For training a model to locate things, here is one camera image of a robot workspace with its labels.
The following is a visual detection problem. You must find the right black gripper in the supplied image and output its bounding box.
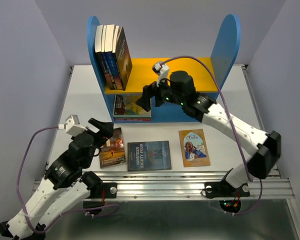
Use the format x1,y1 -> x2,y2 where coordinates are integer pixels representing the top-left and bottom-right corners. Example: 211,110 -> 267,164
135,73 -> 186,113

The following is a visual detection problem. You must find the yellow teal paperback book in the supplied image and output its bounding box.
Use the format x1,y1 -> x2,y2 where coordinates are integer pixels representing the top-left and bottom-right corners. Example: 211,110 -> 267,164
113,94 -> 151,118

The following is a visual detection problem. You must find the Three Days to See book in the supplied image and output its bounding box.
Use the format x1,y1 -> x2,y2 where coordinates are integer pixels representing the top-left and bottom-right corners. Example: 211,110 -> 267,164
116,26 -> 133,91

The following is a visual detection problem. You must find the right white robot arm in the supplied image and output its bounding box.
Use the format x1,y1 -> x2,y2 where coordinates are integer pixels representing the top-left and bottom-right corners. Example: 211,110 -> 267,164
136,70 -> 282,195

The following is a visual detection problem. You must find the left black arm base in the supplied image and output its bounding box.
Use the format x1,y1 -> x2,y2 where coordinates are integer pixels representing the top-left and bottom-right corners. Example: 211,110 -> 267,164
81,171 -> 118,218

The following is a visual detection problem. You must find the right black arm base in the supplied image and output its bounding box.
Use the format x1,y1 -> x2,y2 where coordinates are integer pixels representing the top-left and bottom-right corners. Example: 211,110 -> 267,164
200,175 -> 251,216

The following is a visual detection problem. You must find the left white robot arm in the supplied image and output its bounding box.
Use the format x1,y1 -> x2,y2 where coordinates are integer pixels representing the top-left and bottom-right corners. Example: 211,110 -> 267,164
0,115 -> 114,240

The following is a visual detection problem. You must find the Little Women floral book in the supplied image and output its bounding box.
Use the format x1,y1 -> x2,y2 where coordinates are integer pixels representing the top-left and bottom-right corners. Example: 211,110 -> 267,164
113,117 -> 152,122

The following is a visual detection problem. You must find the dark door cover book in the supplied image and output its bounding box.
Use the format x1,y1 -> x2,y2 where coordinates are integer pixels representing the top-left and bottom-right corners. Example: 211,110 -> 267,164
99,127 -> 126,169

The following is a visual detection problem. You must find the upright blue orange book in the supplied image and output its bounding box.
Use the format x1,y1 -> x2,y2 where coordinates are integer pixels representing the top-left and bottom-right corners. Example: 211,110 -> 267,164
112,25 -> 123,90

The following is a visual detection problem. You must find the leftmost upright dark book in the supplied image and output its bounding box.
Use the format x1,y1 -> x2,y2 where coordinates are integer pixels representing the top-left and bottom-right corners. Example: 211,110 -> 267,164
94,25 -> 113,88

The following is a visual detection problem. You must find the Nineteen Eighty-Four blue book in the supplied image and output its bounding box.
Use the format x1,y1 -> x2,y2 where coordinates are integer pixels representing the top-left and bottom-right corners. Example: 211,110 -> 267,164
127,140 -> 172,172

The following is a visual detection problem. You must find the middle upright blue book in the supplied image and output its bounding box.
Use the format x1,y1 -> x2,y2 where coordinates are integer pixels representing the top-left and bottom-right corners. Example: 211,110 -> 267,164
101,24 -> 117,90

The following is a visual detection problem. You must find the blue and yellow bookshelf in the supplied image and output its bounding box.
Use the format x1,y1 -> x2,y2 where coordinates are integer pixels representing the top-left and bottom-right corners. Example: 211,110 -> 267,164
86,14 -> 241,123

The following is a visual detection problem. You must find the orange Othello book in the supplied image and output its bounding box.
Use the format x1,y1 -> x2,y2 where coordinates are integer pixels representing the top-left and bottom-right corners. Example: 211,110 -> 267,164
178,129 -> 211,168

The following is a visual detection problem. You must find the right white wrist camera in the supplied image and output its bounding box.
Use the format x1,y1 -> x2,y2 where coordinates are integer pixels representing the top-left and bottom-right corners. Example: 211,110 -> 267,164
152,61 -> 170,86

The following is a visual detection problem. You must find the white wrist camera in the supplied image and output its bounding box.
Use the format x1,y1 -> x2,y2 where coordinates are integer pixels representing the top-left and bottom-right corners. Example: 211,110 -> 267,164
152,61 -> 170,86
57,114 -> 87,137

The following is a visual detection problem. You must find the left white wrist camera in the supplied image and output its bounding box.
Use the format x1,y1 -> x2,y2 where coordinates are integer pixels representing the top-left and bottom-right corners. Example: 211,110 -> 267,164
57,114 -> 87,137

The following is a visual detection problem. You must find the aluminium mounting rail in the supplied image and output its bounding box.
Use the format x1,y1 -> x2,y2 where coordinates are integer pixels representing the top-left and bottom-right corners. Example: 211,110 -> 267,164
94,170 -> 295,202

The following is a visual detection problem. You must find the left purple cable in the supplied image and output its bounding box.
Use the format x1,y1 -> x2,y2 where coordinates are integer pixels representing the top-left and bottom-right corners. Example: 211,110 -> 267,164
16,126 -> 121,235

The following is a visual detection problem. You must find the purple cable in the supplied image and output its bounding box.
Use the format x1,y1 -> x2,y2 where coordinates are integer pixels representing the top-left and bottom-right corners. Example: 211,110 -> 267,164
16,126 -> 121,235
162,55 -> 263,216

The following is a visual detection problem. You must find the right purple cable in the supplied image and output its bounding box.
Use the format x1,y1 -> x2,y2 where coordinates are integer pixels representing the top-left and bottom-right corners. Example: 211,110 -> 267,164
162,55 -> 263,216

